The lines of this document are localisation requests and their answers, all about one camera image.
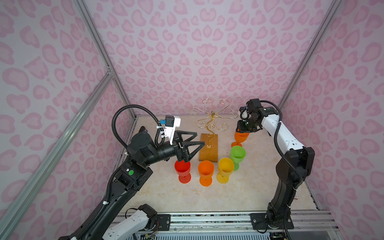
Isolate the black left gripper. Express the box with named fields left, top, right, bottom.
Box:
left=143, top=130, right=204, bottom=169

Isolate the orange wine glass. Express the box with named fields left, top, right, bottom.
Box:
left=198, top=161, right=215, bottom=187
left=231, top=132, right=249, bottom=147

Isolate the red wine glass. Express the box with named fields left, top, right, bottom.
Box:
left=175, top=161, right=192, bottom=184

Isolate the green wine glass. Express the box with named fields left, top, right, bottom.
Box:
left=230, top=146, right=247, bottom=171

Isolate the yellow wine glass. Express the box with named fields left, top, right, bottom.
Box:
left=217, top=158, right=235, bottom=184

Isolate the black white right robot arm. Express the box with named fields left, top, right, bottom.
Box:
left=236, top=99, right=315, bottom=230

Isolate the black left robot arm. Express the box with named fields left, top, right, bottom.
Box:
left=61, top=105, right=205, bottom=240

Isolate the wooden rack base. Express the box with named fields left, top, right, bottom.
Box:
left=199, top=134, right=219, bottom=163

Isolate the blue and black stapler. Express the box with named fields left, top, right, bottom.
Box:
left=139, top=126, right=148, bottom=133

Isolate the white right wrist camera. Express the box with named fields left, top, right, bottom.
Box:
left=239, top=106, right=250, bottom=121

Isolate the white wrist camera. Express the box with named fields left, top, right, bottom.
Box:
left=157, top=115, right=181, bottom=145
left=239, top=106, right=250, bottom=121

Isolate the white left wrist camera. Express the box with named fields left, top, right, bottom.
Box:
left=157, top=115, right=181, bottom=145

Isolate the gold wire glass rack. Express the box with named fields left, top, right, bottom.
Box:
left=189, top=98, right=239, bottom=135

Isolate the aluminium corner frame post right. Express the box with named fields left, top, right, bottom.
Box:
left=279, top=0, right=344, bottom=109

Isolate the aluminium corner frame post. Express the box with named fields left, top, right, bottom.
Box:
left=73, top=0, right=130, bottom=105
left=279, top=0, right=344, bottom=109

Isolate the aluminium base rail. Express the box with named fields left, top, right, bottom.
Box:
left=128, top=210, right=343, bottom=240

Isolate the aluminium corner frame post left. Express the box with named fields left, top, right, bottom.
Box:
left=73, top=0, right=130, bottom=105

